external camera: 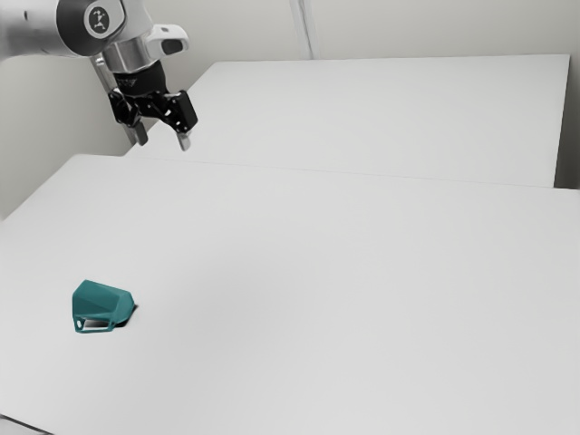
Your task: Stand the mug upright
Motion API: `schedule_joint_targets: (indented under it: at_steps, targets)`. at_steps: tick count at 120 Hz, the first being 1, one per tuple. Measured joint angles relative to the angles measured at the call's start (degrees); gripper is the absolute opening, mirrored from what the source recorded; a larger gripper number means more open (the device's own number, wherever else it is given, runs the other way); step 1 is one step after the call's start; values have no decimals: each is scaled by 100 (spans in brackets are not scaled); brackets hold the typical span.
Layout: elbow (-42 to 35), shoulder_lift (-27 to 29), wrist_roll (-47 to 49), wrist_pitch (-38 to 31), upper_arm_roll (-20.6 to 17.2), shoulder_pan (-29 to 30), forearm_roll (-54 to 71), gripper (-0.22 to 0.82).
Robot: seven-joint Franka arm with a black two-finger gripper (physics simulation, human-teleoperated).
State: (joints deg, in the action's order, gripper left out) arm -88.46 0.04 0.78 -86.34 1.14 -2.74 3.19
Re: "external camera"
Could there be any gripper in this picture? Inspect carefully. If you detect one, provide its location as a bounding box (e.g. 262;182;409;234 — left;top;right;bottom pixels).
107;61;199;152

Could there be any teal faceted mug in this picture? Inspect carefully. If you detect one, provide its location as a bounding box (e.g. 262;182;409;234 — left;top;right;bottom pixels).
72;279;137;335

